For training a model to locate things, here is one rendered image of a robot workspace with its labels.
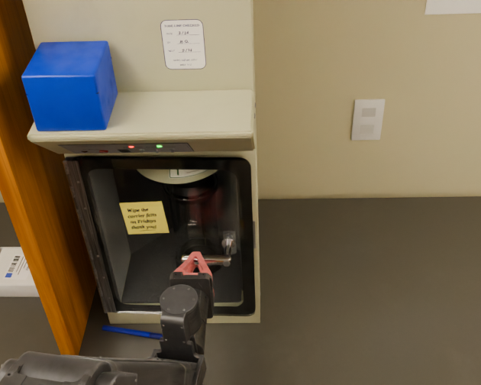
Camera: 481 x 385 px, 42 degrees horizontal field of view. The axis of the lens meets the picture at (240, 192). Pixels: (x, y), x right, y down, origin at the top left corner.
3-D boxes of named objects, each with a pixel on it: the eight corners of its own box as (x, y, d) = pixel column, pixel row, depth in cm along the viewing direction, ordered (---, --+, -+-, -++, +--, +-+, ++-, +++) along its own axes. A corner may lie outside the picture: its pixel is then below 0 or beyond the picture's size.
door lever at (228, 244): (185, 247, 116) (183, 237, 115) (236, 247, 116) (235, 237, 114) (181, 268, 112) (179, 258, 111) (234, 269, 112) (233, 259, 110)
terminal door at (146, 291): (109, 309, 131) (67, 156, 105) (256, 313, 129) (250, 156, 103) (108, 312, 130) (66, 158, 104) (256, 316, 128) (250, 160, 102)
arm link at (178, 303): (142, 392, 94) (198, 400, 93) (127, 346, 87) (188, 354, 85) (165, 328, 103) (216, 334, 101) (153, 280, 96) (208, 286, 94)
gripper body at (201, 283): (209, 270, 103) (206, 305, 97) (214, 309, 110) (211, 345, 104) (170, 270, 103) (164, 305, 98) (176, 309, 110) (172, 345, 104)
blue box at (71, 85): (53, 95, 97) (40, 41, 91) (118, 93, 96) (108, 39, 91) (36, 132, 89) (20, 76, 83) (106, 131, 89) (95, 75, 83)
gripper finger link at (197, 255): (214, 243, 110) (211, 283, 103) (217, 270, 115) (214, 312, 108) (175, 243, 111) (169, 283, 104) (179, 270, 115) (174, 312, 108)
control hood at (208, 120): (59, 144, 104) (45, 92, 98) (256, 141, 103) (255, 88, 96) (41, 189, 95) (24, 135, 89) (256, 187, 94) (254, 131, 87)
